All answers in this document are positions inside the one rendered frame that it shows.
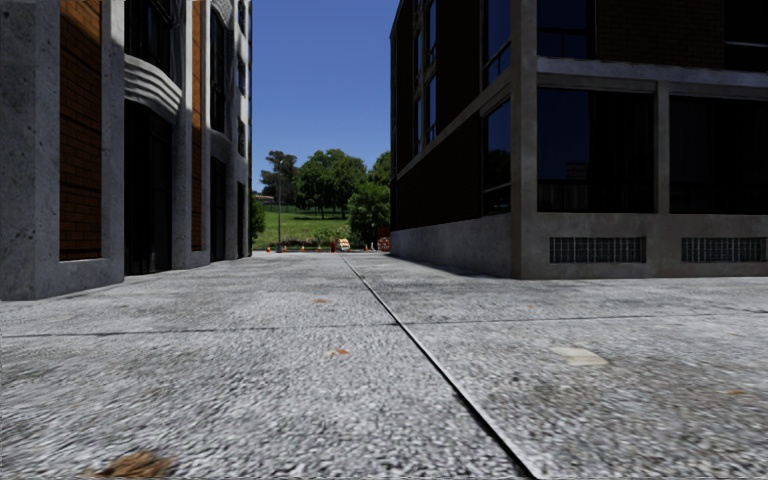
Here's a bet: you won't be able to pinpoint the trees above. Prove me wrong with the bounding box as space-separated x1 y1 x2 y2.
259 149 392 246

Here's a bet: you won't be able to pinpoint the dark brick and concrete building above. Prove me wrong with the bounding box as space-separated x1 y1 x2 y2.
389 0 768 281

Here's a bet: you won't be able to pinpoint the grey concrete and brick building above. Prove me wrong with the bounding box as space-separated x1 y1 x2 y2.
0 0 254 302

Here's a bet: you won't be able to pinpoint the grey street lamp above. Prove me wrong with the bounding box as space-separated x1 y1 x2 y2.
275 159 286 254

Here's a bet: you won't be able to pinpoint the tree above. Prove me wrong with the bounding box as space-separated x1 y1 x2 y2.
250 194 266 244

